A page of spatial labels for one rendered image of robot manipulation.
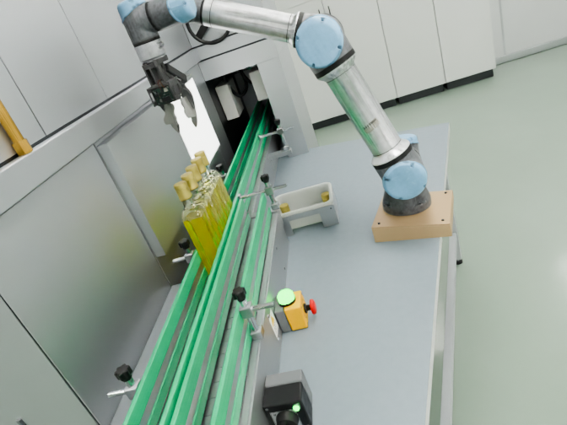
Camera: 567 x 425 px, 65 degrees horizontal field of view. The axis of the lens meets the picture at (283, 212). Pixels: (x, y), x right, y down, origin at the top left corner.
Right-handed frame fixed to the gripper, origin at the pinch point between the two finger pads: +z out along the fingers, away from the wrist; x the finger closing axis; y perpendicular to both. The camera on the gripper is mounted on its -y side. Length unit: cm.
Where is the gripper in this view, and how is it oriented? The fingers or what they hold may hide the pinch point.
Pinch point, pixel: (186, 125)
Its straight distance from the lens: 137.5
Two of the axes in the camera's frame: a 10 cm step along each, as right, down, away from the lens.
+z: 3.1, 8.5, 4.3
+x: 9.4, -2.1, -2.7
